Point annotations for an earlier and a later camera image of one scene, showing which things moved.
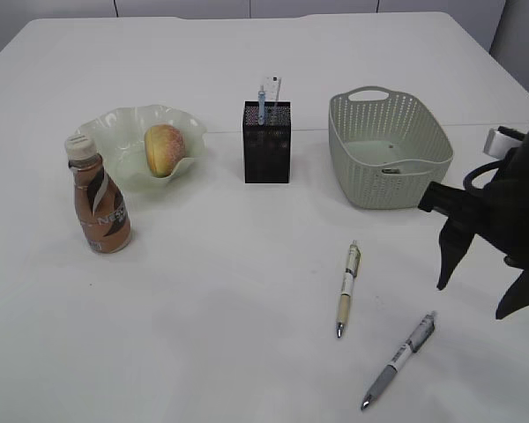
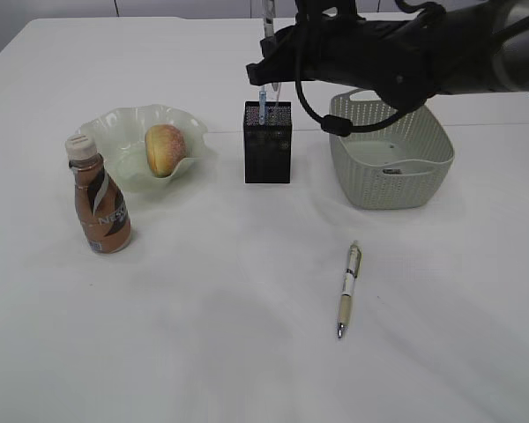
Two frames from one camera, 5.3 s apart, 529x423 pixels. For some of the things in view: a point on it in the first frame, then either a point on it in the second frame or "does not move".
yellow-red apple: [165, 146] does not move
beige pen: [347, 285] does not move
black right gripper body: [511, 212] -> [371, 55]
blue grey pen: [261, 106] does not move
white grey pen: [413, 345] -> [269, 16]
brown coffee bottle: [102, 203] does not move
